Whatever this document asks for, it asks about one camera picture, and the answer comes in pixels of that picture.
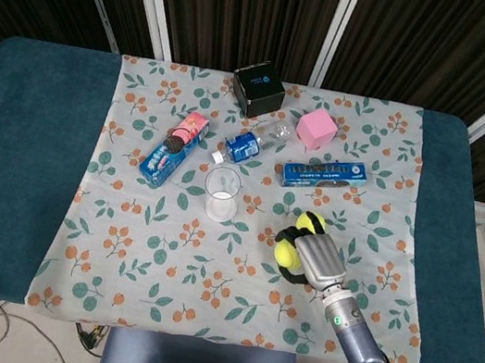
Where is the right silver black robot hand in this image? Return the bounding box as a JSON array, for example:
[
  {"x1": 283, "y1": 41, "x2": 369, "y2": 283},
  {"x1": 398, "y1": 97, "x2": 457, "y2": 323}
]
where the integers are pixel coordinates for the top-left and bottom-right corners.
[{"x1": 266, "y1": 206, "x2": 359, "y2": 300}]

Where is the blue cookie box cyan end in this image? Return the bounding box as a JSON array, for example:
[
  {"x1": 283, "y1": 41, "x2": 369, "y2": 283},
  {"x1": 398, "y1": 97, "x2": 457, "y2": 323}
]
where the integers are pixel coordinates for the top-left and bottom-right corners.
[{"x1": 280, "y1": 149, "x2": 372, "y2": 202}]

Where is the teal table cover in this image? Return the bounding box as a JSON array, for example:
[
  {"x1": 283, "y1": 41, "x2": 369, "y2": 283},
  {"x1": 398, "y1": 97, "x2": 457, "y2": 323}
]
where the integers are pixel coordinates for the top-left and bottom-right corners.
[{"x1": 0, "y1": 32, "x2": 485, "y2": 363}]

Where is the clear plastic cylinder container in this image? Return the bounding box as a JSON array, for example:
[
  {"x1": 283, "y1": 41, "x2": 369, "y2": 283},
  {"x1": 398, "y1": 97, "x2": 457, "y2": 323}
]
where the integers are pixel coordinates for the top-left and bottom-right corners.
[{"x1": 198, "y1": 163, "x2": 245, "y2": 225}]

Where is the floral print tablecloth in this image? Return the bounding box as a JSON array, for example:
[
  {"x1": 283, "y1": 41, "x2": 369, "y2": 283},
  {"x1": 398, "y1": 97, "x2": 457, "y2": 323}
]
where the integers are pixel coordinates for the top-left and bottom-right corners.
[{"x1": 25, "y1": 44, "x2": 466, "y2": 363}]

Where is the pink foam cube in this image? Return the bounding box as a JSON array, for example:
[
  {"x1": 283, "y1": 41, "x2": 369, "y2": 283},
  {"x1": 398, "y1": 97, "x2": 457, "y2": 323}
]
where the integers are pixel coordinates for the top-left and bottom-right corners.
[{"x1": 293, "y1": 106, "x2": 341, "y2": 153}]

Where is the clear bottle blue label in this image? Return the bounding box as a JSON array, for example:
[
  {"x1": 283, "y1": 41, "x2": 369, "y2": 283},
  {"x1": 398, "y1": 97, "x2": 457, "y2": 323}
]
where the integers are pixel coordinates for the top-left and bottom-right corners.
[{"x1": 208, "y1": 108, "x2": 298, "y2": 175}]

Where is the black cardboard box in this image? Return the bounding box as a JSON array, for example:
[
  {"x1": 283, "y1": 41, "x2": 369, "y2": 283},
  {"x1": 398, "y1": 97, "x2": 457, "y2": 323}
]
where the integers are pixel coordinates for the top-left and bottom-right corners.
[{"x1": 226, "y1": 55, "x2": 292, "y2": 124}]

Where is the blue cookie box pink end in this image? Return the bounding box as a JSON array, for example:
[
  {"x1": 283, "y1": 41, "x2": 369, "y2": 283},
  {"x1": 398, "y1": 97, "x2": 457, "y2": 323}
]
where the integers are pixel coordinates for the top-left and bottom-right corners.
[{"x1": 136, "y1": 104, "x2": 213, "y2": 194}]

